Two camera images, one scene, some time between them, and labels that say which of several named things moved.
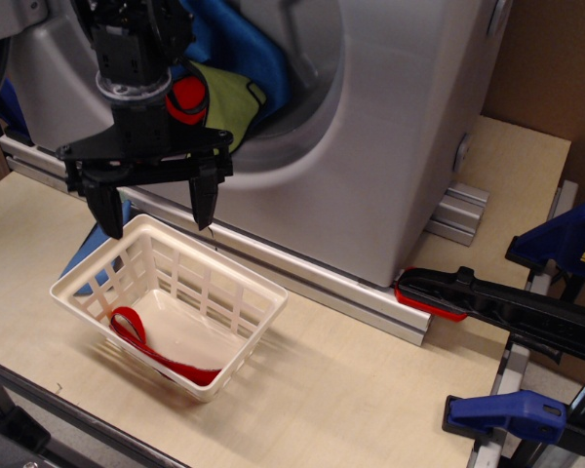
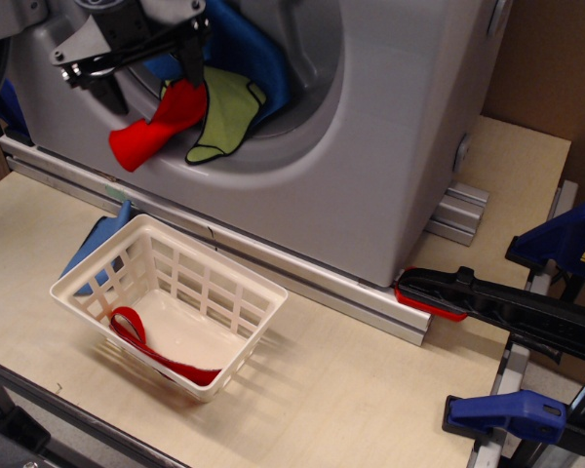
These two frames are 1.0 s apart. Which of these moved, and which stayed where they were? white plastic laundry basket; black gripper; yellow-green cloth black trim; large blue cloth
Moved: black gripper
Stayed: large blue cloth; yellow-green cloth black trim; white plastic laundry basket
